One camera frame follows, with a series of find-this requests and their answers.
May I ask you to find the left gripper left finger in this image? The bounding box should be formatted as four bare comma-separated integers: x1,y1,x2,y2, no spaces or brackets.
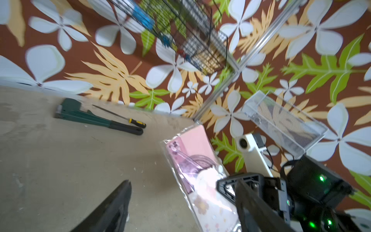
72,180,132,232

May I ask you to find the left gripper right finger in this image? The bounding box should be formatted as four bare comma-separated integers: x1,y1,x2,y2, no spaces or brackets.
235,180,294,232

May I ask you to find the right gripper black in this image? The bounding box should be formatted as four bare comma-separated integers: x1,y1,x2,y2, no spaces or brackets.
215,155,363,232

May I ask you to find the white mesh basket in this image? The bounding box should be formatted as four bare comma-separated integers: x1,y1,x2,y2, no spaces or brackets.
241,90,328,158

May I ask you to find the yellow black screwdriver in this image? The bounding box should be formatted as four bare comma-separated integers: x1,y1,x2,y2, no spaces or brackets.
92,104,147,129

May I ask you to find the green pipe wrench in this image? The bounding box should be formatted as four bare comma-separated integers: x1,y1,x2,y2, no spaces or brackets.
54,98,144,135

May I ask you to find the blue object in basket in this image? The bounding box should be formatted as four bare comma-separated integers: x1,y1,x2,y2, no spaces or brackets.
132,4,155,31

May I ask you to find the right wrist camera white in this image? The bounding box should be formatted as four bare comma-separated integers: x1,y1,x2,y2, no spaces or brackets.
236,133,273,177

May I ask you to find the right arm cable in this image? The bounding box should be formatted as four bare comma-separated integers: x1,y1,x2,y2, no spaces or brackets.
262,143,279,175

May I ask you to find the black wire basket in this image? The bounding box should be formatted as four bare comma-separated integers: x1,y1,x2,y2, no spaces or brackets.
112,1,229,75

